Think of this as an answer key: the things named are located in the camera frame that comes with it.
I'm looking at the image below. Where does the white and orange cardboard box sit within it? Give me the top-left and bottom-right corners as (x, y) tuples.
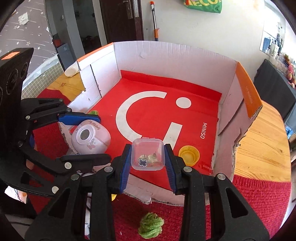
(59, 41), (263, 207)

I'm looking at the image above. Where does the red knitted mat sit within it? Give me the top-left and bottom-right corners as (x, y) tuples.
(32, 89), (292, 241)

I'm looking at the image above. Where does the green bag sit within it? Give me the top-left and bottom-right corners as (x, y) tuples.
(184, 0), (223, 14)

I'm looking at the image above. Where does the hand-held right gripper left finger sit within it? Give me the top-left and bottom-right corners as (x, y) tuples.
(24, 144), (132, 241)

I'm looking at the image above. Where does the black cloth covered table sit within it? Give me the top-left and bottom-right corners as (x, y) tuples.
(253, 59), (296, 121)

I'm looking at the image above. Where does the pink round device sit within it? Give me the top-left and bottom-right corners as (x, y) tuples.
(71, 119), (111, 154)

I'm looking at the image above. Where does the grey cabinet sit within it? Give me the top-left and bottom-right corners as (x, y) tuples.
(57, 43), (74, 70)

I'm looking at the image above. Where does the dark wooden door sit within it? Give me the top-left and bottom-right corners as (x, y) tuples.
(99, 0), (144, 44)

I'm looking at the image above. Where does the cluttered table dark cloth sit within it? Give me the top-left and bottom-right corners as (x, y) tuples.
(262, 30), (296, 70)

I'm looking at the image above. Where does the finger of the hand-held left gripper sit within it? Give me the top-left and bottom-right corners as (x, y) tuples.
(5, 142), (112, 197)
(22, 98), (102, 130)

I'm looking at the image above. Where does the mop handle with orange fittings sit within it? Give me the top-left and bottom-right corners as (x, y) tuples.
(150, 1), (160, 42)

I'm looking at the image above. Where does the yellow plastic cup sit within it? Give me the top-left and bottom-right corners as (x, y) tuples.
(179, 145), (200, 167)

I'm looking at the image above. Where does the grid cutting mat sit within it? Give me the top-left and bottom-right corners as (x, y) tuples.
(22, 59), (65, 101)

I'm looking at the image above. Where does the white tissue roll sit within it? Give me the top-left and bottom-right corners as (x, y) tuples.
(64, 64), (80, 77)

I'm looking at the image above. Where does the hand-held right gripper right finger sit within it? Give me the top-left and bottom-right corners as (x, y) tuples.
(164, 144), (271, 241)

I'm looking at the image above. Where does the small clear plastic box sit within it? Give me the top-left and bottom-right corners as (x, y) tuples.
(131, 138), (165, 171)

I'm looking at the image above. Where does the pink plush doll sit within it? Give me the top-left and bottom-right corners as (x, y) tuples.
(285, 64), (296, 90)

